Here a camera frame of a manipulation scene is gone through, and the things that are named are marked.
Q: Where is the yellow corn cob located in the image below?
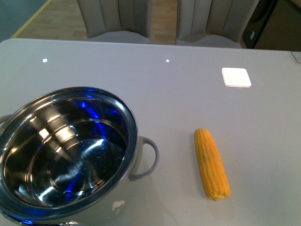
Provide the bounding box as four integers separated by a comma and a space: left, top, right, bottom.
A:
194, 128, 231, 201

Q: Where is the beige chair right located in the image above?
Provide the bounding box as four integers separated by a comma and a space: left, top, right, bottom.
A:
175, 0, 259, 48

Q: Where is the beige chair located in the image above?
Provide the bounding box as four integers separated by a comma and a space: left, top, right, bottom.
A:
77, 0, 152, 44
175, 0, 259, 48

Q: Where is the beige chair left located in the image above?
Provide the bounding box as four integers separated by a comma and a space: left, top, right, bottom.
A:
77, 0, 152, 44

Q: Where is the black appliance at right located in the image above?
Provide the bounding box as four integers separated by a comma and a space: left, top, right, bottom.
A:
243, 0, 278, 48

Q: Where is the steel pot with grey handles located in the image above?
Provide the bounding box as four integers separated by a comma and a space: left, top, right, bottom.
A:
0, 87, 159, 226

